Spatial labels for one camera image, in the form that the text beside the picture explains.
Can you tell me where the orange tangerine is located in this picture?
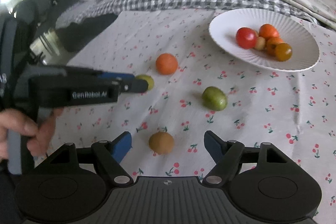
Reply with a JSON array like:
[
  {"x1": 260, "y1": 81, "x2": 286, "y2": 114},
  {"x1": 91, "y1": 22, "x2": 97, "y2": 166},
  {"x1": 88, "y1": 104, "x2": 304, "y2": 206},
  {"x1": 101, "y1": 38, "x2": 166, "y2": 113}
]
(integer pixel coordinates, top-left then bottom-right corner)
[
  {"x1": 155, "y1": 53, "x2": 178, "y2": 75},
  {"x1": 259, "y1": 24, "x2": 280, "y2": 40},
  {"x1": 266, "y1": 37, "x2": 284, "y2": 56}
]

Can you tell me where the small green fruit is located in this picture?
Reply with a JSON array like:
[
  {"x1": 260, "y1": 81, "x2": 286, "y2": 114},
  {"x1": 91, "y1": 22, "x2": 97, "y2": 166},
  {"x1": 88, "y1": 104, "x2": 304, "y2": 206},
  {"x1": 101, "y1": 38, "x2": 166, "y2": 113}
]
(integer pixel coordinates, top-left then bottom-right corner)
[{"x1": 136, "y1": 75, "x2": 154, "y2": 91}]

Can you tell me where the white ribbed plate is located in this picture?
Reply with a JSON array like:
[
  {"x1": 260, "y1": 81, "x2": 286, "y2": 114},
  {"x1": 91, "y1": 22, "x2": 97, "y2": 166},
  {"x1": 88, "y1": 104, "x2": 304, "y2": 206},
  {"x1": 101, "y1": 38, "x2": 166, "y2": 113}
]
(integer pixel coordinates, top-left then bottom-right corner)
[{"x1": 209, "y1": 9, "x2": 320, "y2": 72}]

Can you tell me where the small beige longan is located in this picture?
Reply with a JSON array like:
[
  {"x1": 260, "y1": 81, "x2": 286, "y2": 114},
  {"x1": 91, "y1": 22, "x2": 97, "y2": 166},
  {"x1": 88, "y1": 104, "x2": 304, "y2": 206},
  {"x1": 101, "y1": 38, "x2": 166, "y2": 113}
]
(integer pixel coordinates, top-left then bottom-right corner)
[{"x1": 254, "y1": 36, "x2": 266, "y2": 51}]

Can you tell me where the orange tangerine top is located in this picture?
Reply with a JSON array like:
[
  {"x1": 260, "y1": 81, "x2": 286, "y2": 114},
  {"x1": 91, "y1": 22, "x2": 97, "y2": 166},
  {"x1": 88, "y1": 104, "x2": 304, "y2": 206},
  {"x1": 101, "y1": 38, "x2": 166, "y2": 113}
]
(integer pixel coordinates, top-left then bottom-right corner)
[{"x1": 259, "y1": 24, "x2": 280, "y2": 40}]

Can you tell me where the cherry print white cloth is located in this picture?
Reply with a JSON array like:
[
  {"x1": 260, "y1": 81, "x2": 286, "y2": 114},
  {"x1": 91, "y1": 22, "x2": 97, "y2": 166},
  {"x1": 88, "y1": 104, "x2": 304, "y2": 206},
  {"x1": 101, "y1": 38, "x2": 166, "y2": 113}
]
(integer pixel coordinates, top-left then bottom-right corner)
[{"x1": 49, "y1": 10, "x2": 335, "y2": 223}]

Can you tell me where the red tomato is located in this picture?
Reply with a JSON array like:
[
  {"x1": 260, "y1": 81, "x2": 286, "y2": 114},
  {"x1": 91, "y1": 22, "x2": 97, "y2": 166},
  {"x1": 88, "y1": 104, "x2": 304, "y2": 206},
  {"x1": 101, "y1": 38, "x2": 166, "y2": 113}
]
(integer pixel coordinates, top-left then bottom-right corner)
[{"x1": 236, "y1": 27, "x2": 257, "y2": 50}]

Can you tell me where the brown kiwi fruit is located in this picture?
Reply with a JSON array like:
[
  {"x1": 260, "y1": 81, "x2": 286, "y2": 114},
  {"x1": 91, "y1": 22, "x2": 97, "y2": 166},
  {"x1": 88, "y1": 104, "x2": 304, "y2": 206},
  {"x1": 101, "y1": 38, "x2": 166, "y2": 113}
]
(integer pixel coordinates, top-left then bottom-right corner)
[{"x1": 149, "y1": 132, "x2": 174, "y2": 155}]

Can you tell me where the yellow-brown tomato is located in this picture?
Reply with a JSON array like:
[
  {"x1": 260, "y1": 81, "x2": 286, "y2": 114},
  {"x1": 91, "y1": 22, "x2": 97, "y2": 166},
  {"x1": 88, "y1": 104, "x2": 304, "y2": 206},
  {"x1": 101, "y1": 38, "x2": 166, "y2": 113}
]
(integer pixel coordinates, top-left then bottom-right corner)
[{"x1": 274, "y1": 43, "x2": 293, "y2": 62}]

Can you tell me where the person's left hand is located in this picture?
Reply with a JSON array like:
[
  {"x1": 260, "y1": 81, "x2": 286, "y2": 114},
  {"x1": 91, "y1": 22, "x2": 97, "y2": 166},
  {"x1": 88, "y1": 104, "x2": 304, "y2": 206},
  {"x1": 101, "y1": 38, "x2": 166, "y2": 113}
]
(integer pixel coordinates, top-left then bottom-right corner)
[{"x1": 1, "y1": 109, "x2": 63, "y2": 160}]

